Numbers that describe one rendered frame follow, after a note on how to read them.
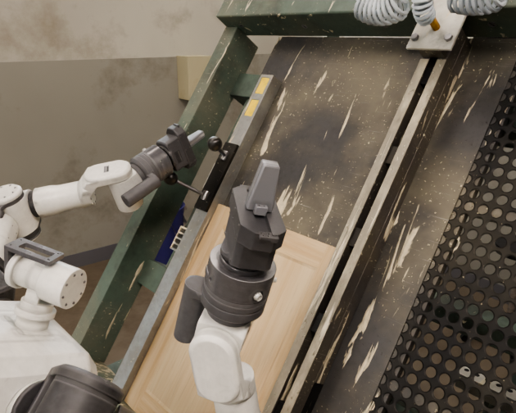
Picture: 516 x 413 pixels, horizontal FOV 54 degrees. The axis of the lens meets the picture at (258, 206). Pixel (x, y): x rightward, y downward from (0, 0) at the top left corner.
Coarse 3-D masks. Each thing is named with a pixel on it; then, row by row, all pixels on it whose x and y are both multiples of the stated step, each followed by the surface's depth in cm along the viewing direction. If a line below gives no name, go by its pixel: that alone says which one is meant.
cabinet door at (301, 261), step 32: (224, 224) 132; (288, 256) 115; (320, 256) 110; (288, 288) 112; (256, 320) 114; (288, 320) 109; (160, 352) 128; (256, 352) 111; (288, 352) 106; (160, 384) 125; (192, 384) 118; (256, 384) 108
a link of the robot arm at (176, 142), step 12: (168, 132) 129; (180, 132) 127; (156, 144) 129; (168, 144) 125; (180, 144) 128; (156, 156) 123; (168, 156) 126; (180, 156) 129; (192, 156) 131; (156, 168) 123; (168, 168) 125; (180, 168) 130
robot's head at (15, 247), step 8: (16, 240) 81; (24, 240) 82; (8, 248) 79; (16, 248) 79; (24, 248) 83; (32, 248) 81; (40, 248) 81; (48, 248) 81; (8, 256) 80; (24, 256) 79; (32, 256) 78; (40, 256) 78; (56, 256) 79; (8, 264) 79; (48, 264) 78
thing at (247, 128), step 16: (272, 80) 139; (256, 96) 140; (272, 96) 140; (256, 112) 138; (240, 128) 139; (256, 128) 139; (240, 144) 136; (240, 160) 138; (224, 176) 135; (224, 192) 137; (192, 224) 136; (208, 224) 135; (192, 240) 134; (176, 256) 135; (192, 256) 134; (176, 272) 133; (160, 288) 134; (176, 288) 133; (160, 304) 132; (144, 320) 133; (160, 320) 132; (144, 336) 131; (128, 352) 133; (144, 352) 131; (128, 368) 130; (128, 384) 130
